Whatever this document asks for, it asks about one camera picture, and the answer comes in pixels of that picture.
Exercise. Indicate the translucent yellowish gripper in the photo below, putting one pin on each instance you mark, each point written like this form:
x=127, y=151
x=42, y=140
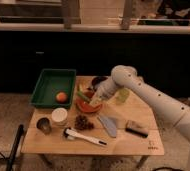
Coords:
x=95, y=101

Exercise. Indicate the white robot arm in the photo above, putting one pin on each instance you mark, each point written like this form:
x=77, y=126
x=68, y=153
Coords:
x=176, y=112

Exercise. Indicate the light green plastic cup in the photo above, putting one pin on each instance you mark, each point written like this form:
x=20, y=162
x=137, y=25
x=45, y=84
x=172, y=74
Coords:
x=122, y=95

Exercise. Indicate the white paper cup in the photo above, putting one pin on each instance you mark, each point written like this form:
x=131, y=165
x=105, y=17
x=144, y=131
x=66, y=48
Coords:
x=59, y=116

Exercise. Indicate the small metal cup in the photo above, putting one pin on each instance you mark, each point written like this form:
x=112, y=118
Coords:
x=43, y=124

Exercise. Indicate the orange terracotta bowl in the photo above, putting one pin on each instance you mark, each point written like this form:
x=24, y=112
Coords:
x=85, y=107

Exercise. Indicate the small yellow-green vegetable piece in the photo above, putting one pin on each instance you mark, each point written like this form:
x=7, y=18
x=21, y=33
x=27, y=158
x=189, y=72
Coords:
x=79, y=88

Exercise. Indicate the dark bowl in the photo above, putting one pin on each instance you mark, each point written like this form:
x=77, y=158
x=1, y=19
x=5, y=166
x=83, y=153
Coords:
x=96, y=81

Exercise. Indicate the bunch of dark grapes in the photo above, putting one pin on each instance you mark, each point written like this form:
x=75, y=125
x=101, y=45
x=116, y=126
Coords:
x=82, y=123

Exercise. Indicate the orange peach fruit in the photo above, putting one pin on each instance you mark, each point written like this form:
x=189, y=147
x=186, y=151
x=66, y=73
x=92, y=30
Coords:
x=61, y=97

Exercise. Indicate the wooden table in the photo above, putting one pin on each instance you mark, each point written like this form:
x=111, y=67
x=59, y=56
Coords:
x=45, y=137

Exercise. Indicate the green plastic tray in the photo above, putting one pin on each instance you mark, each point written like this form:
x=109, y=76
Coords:
x=49, y=84

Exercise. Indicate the white black handled brush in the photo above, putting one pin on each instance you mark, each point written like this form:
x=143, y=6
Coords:
x=68, y=132

